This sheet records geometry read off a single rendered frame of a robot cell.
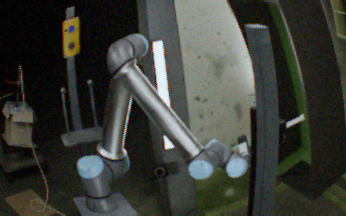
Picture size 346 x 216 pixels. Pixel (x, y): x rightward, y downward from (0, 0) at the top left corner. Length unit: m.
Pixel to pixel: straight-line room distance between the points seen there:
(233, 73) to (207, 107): 0.26
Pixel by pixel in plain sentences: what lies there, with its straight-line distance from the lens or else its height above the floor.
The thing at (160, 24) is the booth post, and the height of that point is 1.37.
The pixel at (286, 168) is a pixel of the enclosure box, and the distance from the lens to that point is 3.14.
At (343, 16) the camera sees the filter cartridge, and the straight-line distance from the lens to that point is 3.54.
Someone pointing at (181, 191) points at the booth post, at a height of 0.32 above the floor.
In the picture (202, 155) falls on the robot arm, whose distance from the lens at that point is 2.18.
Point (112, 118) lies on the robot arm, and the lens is 2.45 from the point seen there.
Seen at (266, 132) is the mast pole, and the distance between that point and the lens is 1.22.
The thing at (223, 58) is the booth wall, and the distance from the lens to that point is 3.30.
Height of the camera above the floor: 1.82
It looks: 17 degrees down
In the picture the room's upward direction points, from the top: 7 degrees counter-clockwise
